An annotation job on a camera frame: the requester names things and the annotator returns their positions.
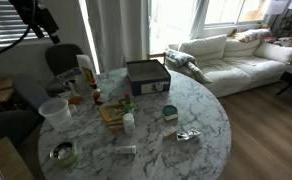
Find transparent plastic bucket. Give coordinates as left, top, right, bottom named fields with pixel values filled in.
left=39, top=98, right=72, bottom=132

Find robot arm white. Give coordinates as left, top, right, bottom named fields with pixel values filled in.
left=0, top=0, right=60, bottom=54

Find dark blue cardboard box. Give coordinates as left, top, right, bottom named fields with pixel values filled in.
left=127, top=60, right=171, bottom=96

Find yellow green card box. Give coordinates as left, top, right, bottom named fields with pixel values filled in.
left=99, top=104, right=125, bottom=121

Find transparent plastic box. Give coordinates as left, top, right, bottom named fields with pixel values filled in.
left=57, top=67, right=91, bottom=97

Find green bottle red cap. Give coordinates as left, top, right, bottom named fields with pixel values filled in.
left=124, top=92, right=135, bottom=113

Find green round lid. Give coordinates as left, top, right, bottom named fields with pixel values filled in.
left=162, top=105, right=178, bottom=116

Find white pill bottle upright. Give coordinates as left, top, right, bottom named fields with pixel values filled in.
left=123, top=113, right=135, bottom=134

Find wooden block near lid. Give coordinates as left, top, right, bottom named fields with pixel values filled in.
left=164, top=114, right=179, bottom=122

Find wooden chair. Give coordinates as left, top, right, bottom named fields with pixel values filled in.
left=147, top=52, right=166, bottom=66

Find grey patterned blanket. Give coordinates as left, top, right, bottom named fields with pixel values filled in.
left=165, top=49, right=212, bottom=83

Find wooden block centre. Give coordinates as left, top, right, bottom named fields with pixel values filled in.
left=163, top=127, right=177, bottom=139

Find hot sauce bottle red cap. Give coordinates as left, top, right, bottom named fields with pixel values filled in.
left=90, top=79, right=103, bottom=105

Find crumpled foil wrapper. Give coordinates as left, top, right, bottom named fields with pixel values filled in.
left=176, top=130, right=200, bottom=141

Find white tube lying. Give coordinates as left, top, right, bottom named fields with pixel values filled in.
left=115, top=145, right=136, bottom=154

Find white paper bag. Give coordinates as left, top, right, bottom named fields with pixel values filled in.
left=76, top=55, right=95, bottom=82

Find dark office chair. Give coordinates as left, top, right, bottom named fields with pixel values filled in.
left=45, top=44, right=83, bottom=95

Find white sofa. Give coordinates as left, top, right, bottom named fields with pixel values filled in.
left=166, top=34, right=292, bottom=97

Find floral cushion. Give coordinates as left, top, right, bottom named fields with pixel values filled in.
left=233, top=29, right=271, bottom=43

